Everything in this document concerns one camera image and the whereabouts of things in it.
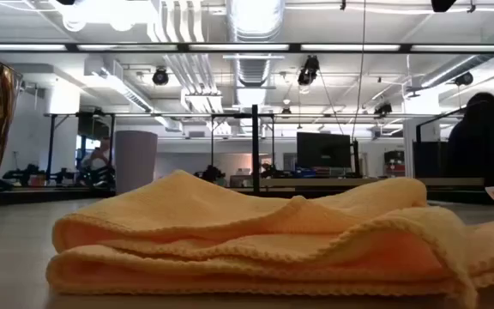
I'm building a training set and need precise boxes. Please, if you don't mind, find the lilac plastic cup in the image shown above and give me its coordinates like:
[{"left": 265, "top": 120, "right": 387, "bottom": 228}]
[{"left": 114, "top": 130, "right": 159, "bottom": 195}]

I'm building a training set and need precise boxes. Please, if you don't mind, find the person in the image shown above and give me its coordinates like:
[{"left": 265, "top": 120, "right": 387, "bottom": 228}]
[
  {"left": 80, "top": 136, "right": 111, "bottom": 173},
  {"left": 445, "top": 91, "right": 494, "bottom": 186}
]

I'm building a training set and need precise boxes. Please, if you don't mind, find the black partition panel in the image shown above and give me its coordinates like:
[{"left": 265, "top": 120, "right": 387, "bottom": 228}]
[{"left": 413, "top": 141, "right": 449, "bottom": 179}]

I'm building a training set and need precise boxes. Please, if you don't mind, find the red tool cabinet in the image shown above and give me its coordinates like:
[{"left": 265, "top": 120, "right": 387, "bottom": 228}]
[{"left": 383, "top": 149, "right": 407, "bottom": 178}]

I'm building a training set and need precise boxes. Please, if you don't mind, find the black computer monitor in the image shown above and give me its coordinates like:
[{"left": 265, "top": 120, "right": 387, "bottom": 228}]
[{"left": 296, "top": 131, "right": 352, "bottom": 169}]

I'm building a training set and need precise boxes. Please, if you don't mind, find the orange folded cloth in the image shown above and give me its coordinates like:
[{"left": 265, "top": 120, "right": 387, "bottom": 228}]
[{"left": 45, "top": 169, "right": 494, "bottom": 309}]

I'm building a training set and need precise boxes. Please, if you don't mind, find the black ceiling camera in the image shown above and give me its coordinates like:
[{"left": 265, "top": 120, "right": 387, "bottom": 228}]
[
  {"left": 454, "top": 71, "right": 475, "bottom": 88},
  {"left": 296, "top": 54, "right": 321, "bottom": 87},
  {"left": 152, "top": 67, "right": 170, "bottom": 87},
  {"left": 373, "top": 101, "right": 394, "bottom": 118}
]

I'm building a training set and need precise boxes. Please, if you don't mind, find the silver ventilation duct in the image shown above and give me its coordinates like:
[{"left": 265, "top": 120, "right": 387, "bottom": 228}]
[{"left": 226, "top": 0, "right": 286, "bottom": 87}]

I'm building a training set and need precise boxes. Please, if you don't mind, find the black shelf divider post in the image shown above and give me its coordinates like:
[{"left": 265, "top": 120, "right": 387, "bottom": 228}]
[{"left": 250, "top": 104, "right": 261, "bottom": 194}]

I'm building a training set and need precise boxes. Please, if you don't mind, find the black background station frame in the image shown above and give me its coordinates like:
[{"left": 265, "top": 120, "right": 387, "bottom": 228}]
[{"left": 44, "top": 112, "right": 116, "bottom": 186}]

